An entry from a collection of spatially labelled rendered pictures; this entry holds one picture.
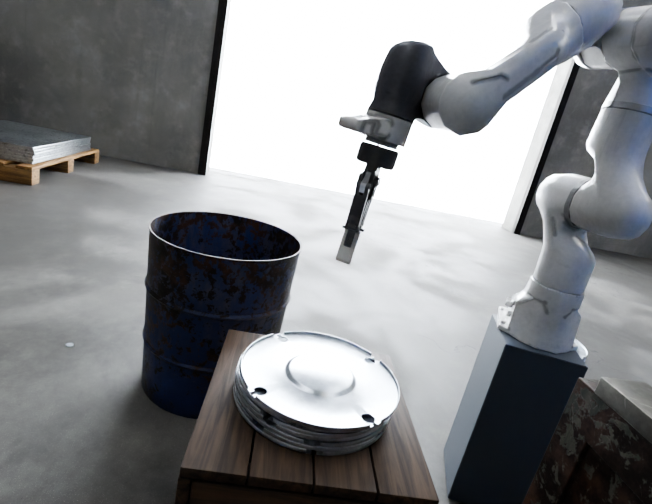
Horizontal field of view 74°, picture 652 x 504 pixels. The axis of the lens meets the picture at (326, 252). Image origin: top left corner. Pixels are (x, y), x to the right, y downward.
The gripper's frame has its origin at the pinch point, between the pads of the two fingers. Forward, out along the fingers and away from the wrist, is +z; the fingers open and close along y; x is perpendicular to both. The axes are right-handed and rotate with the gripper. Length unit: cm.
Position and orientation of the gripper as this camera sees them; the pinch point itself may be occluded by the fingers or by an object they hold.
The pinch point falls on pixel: (348, 245)
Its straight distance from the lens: 86.6
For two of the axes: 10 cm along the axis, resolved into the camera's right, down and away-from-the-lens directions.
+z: -2.9, 9.2, 2.7
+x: -9.3, -3.4, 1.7
